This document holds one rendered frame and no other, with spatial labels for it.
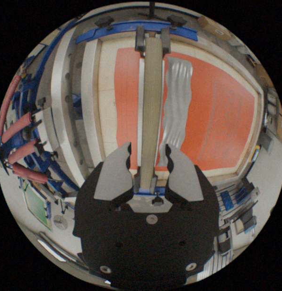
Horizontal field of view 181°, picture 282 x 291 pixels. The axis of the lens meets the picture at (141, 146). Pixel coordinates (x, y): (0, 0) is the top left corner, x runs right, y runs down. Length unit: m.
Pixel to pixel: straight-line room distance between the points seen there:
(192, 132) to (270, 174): 3.60
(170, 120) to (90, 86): 0.24
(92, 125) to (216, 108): 0.38
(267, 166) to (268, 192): 0.81
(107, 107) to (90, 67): 0.13
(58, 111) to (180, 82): 0.32
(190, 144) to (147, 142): 0.19
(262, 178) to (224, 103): 3.62
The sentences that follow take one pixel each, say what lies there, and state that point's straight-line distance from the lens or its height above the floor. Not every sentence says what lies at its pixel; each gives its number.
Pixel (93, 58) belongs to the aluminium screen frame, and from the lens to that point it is 0.30.
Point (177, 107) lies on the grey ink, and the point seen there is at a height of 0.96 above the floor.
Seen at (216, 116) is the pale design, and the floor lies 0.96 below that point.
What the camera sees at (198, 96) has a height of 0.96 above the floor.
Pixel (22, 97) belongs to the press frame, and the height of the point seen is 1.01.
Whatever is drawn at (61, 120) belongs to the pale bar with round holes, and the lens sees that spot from 0.29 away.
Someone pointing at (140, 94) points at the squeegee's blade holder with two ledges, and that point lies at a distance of 0.23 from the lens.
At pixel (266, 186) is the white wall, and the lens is 3.86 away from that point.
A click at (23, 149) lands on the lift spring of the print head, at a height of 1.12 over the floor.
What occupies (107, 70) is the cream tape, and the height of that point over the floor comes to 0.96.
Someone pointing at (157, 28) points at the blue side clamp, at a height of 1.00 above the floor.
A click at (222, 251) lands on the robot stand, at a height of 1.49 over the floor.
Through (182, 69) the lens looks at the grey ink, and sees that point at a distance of 0.29.
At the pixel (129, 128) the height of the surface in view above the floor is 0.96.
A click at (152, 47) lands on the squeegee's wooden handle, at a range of 0.19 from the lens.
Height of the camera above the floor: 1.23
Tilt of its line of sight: 59 degrees down
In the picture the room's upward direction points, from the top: 175 degrees counter-clockwise
